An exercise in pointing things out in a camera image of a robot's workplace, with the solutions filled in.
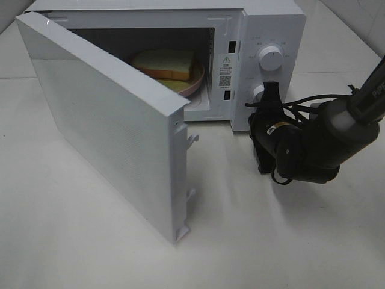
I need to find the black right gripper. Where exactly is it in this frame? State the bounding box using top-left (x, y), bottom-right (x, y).
top-left (247, 81), bottom-right (301, 175)

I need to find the white timer knob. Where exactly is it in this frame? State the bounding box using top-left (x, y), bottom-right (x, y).
top-left (252, 84), bottom-right (265, 103)

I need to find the pink round plate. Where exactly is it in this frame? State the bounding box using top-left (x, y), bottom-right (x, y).
top-left (176, 63), bottom-right (205, 98)

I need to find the white bread sandwich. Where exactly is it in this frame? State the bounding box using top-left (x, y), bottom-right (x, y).
top-left (131, 49), bottom-right (194, 91)

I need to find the white microwave door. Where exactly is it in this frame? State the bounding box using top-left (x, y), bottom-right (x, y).
top-left (16, 12), bottom-right (199, 243)

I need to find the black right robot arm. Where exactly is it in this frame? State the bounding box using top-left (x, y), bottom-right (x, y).
top-left (245, 61), bottom-right (384, 185)

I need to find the upper white power knob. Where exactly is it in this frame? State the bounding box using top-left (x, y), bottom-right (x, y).
top-left (258, 44), bottom-right (283, 72)

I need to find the glass microwave turntable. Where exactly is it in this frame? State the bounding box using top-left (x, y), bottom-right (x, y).
top-left (186, 86), bottom-right (209, 111)

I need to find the white microwave oven body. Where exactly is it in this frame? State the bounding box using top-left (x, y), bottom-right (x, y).
top-left (21, 1), bottom-right (306, 131)

